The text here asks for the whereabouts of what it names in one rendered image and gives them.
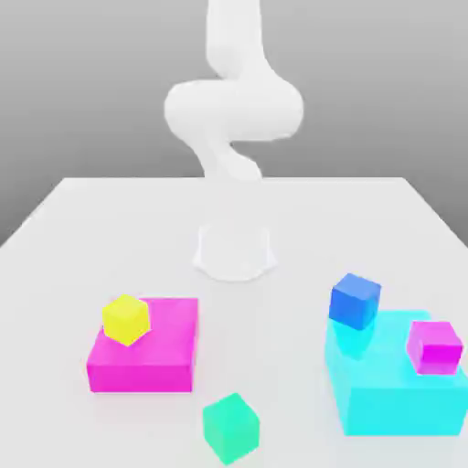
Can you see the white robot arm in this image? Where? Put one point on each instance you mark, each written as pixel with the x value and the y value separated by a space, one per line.
pixel 234 109

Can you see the small blue cube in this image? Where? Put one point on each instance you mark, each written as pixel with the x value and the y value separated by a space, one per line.
pixel 353 301

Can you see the small yellow cube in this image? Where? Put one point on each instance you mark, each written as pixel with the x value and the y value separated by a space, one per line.
pixel 126 320

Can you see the small green cube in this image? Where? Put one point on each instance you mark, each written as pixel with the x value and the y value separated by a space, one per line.
pixel 230 427

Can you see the small purple cube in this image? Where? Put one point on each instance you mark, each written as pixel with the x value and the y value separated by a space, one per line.
pixel 435 347

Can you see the large magenta box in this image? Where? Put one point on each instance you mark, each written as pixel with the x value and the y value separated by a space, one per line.
pixel 161 351

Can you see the large cyan box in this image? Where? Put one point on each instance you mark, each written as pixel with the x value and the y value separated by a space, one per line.
pixel 398 406

